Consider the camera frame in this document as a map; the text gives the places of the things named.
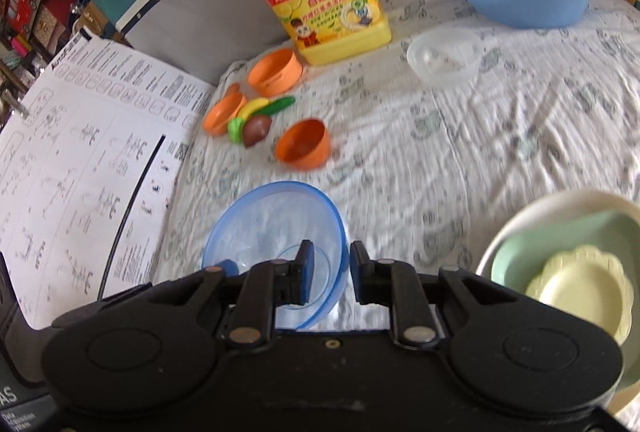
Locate blue translucent small bowl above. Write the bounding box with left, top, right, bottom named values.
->
left=202, top=181, right=348, bottom=330

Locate green square plastic plate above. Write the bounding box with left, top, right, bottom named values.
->
left=489, top=211, right=639, bottom=390

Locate clear plastic small bowl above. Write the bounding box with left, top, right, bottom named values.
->
left=406, top=26, right=484, bottom=88

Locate white cat print cloth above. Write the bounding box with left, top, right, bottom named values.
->
left=152, top=0, right=639, bottom=282

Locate orange toy bowl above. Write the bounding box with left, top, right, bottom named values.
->
left=276, top=119, right=331, bottom=171

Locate light green toy piece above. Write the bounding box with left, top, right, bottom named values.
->
left=227, top=118, right=245, bottom=144

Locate yellow toy banana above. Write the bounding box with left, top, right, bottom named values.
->
left=236, top=97, right=270, bottom=121

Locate green toy cucumber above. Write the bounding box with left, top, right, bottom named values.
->
left=254, top=96, right=296, bottom=117

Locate orange toy lid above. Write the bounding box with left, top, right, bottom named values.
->
left=202, top=92, right=246, bottom=137

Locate yellow scalloped small plate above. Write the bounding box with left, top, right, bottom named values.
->
left=525, top=244, right=634, bottom=345

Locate cream round large plate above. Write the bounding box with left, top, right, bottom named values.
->
left=474, top=189, right=640, bottom=396

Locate orange toy pot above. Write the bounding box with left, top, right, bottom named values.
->
left=247, top=48, right=303, bottom=97

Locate white instruction sheet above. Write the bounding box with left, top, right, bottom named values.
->
left=1, top=33, right=215, bottom=329

